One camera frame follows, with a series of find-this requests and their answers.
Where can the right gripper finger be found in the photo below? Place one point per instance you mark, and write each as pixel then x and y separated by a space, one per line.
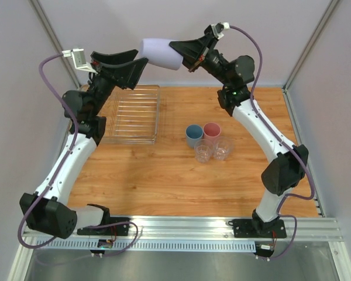
pixel 191 60
pixel 191 49

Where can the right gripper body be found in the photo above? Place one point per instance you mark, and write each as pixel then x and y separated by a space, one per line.
pixel 200 54

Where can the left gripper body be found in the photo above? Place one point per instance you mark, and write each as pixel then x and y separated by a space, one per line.
pixel 103 79

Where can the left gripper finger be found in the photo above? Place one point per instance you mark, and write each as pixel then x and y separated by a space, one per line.
pixel 114 59
pixel 129 74

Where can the purple plastic cup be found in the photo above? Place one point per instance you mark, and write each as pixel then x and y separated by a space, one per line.
pixel 159 53

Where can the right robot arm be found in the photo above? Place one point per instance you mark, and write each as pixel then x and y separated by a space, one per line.
pixel 287 161

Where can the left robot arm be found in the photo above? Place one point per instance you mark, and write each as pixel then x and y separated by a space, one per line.
pixel 46 209

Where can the pink plastic cup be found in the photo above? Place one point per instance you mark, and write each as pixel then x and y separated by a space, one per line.
pixel 211 131

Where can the blue plastic cup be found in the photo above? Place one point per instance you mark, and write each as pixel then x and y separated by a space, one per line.
pixel 193 134

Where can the right clear glass tumbler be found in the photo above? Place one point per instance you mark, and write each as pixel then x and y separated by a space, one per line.
pixel 223 146

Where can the clear glass tumbler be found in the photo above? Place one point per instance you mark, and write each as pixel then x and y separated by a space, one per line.
pixel 223 146
pixel 203 150

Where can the left clear glass tumbler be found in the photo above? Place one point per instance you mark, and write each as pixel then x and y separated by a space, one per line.
pixel 203 150

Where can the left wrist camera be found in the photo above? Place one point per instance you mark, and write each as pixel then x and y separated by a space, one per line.
pixel 79 60

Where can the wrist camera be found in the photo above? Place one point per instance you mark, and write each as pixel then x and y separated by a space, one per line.
pixel 79 60
pixel 218 28

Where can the left aluminium corner post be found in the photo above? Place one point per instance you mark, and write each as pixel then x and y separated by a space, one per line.
pixel 49 31

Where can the aluminium corner post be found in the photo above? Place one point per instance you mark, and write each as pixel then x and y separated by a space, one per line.
pixel 315 35
pixel 49 31

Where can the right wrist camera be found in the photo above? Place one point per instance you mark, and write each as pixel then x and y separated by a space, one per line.
pixel 218 28

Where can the clear wire dish rack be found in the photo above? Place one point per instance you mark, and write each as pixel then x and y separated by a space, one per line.
pixel 132 115

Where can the right aluminium corner post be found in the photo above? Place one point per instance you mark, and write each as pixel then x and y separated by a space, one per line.
pixel 315 35

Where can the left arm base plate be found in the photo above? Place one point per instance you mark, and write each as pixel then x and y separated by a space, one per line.
pixel 118 230

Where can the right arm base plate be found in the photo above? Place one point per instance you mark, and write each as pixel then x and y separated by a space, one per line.
pixel 249 228

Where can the slotted cable duct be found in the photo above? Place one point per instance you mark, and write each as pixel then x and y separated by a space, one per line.
pixel 154 245

